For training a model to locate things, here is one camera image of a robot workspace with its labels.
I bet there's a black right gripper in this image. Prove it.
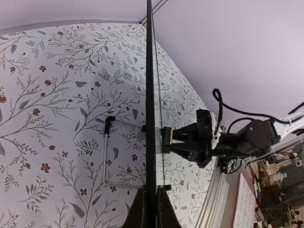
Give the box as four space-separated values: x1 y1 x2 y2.
168 119 281 168

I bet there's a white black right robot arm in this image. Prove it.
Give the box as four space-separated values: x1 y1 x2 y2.
162 109 304 172

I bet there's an aluminium corner post right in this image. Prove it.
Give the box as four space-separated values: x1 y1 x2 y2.
138 0 168 25

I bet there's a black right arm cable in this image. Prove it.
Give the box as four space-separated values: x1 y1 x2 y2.
212 88 292 133

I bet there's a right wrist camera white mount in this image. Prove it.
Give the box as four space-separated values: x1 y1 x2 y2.
196 109 224 150

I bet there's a white red-lettered sign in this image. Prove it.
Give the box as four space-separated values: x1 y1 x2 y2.
232 173 256 228

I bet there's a white whiteboard black frame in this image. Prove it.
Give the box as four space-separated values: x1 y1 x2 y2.
145 0 163 190

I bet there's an aluminium front rail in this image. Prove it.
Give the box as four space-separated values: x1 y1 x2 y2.
195 165 229 228

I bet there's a yellow black whiteboard eraser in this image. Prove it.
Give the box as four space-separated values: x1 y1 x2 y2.
161 127 173 154

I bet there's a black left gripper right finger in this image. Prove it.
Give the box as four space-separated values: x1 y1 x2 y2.
156 186 181 228

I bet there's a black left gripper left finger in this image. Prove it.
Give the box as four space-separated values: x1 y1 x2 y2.
122 189 145 228

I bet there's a metal wire whiteboard stand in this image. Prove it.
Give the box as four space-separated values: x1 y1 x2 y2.
102 115 147 188

